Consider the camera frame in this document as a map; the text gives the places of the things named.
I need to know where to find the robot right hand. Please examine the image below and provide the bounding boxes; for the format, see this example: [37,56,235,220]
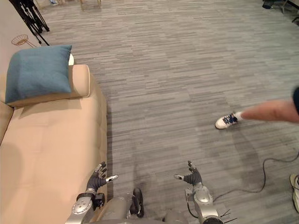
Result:
[173,160,203,187]

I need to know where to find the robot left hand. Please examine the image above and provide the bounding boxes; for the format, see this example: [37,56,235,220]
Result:
[85,161,119,195]

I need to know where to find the blue woven cushion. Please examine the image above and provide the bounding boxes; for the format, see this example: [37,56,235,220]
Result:
[4,44,73,105]

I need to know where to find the silver robot leg, dark foot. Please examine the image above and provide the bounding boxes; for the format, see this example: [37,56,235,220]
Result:
[102,187,145,224]

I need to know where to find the beige sofa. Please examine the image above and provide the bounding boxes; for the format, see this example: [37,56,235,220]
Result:
[0,64,108,224]

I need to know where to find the white shoe, blue laces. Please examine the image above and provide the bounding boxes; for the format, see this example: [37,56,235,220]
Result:
[214,111,239,130]

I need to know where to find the person's leg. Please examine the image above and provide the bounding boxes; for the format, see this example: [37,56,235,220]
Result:
[235,86,299,124]

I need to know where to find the white shoe, grey sole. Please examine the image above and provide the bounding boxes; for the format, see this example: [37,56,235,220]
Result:
[289,173,299,214]

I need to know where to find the black tripod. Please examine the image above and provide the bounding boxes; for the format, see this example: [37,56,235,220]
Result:
[8,0,50,46]

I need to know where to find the wooden chair legs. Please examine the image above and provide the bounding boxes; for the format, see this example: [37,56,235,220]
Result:
[78,0,102,11]

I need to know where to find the dark furniture with metal leg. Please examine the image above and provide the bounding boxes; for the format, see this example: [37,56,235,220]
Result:
[261,0,299,24]

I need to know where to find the black floor cable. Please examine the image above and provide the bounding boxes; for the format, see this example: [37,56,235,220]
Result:
[213,149,299,204]

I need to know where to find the gold wire basket stand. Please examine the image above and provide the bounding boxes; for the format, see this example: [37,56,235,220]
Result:
[11,34,38,49]

